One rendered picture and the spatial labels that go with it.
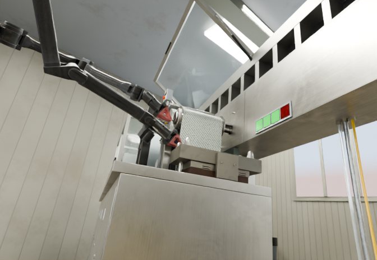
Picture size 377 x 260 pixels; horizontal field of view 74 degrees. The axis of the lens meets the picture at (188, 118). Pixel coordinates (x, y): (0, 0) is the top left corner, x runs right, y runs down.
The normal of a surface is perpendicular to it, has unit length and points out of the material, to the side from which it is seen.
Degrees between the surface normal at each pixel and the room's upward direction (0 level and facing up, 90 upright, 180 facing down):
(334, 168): 90
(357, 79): 90
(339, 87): 90
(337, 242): 90
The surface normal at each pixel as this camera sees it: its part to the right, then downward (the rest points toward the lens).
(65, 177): 0.66, -0.23
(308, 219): -0.75, -0.33
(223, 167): 0.33, -0.33
